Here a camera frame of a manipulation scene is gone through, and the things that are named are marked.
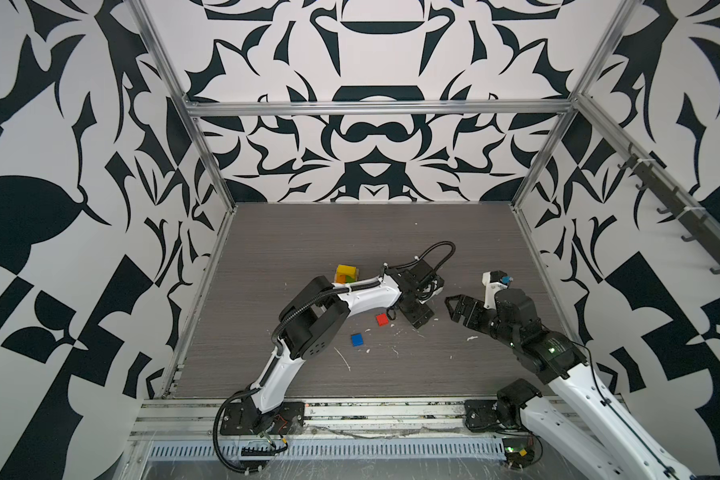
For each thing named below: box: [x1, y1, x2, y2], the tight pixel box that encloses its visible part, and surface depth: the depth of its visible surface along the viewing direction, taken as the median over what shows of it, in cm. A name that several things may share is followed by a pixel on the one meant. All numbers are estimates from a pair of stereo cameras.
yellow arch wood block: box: [335, 264, 357, 282], surface depth 99 cm
